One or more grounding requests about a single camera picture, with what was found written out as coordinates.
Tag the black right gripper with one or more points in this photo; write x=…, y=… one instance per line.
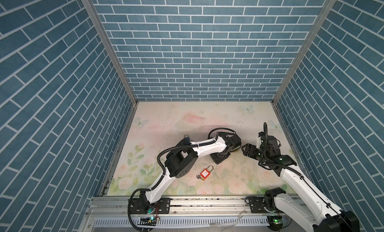
x=250, y=153

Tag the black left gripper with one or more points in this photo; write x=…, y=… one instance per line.
x=218, y=160

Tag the red safety padlock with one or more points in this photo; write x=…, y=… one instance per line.
x=206, y=172

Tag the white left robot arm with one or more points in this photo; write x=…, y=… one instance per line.
x=177, y=161

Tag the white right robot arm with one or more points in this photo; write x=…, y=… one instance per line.
x=300, y=178

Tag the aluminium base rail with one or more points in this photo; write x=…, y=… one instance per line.
x=224, y=212

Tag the aluminium right corner post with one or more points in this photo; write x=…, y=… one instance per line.
x=319, y=21

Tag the aluminium corner post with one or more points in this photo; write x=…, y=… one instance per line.
x=319, y=21
x=91, y=11

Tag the aluminium left corner post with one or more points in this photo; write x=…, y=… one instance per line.
x=91, y=11

